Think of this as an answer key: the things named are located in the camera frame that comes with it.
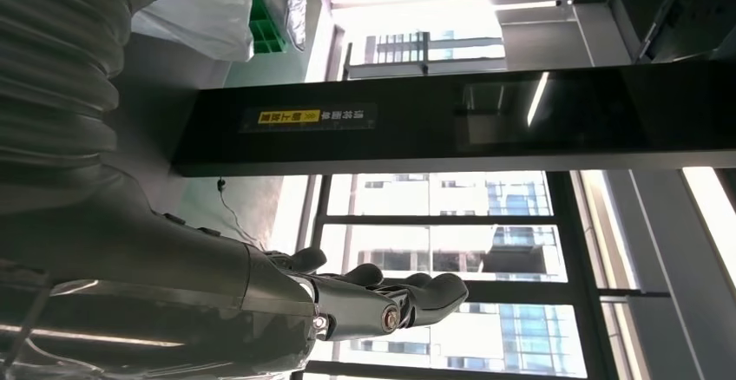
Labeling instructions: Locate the black inbound scanner machine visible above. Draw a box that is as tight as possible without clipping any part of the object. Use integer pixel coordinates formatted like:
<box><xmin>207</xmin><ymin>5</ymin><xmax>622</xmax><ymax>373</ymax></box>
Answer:
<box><xmin>103</xmin><ymin>32</ymin><xmax>736</xmax><ymax>238</ymax></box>

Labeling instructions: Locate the clear plastic film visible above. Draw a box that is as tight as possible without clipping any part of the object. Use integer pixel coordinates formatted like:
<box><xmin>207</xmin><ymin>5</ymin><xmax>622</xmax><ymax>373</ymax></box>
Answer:
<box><xmin>0</xmin><ymin>276</ymin><xmax>330</xmax><ymax>380</ymax></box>

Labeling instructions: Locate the black yellow warning label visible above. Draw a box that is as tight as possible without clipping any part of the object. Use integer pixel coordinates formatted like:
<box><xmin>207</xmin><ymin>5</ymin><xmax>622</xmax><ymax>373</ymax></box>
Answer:
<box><xmin>238</xmin><ymin>102</ymin><xmax>379</xmax><ymax>134</ymax></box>

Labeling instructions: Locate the green plastic crate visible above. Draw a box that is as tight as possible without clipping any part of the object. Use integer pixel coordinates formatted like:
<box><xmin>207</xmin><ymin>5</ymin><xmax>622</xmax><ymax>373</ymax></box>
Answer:
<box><xmin>247</xmin><ymin>0</ymin><xmax>287</xmax><ymax>56</ymax></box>

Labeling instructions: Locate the thin black power cable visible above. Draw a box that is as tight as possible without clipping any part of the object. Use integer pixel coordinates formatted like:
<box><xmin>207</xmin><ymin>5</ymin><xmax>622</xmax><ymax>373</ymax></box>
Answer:
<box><xmin>215</xmin><ymin>177</ymin><xmax>266</xmax><ymax>251</ymax></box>

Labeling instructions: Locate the black window frame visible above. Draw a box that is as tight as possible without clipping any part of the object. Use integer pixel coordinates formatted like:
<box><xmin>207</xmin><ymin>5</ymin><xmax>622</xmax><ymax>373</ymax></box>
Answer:
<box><xmin>292</xmin><ymin>170</ymin><xmax>675</xmax><ymax>380</ymax></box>

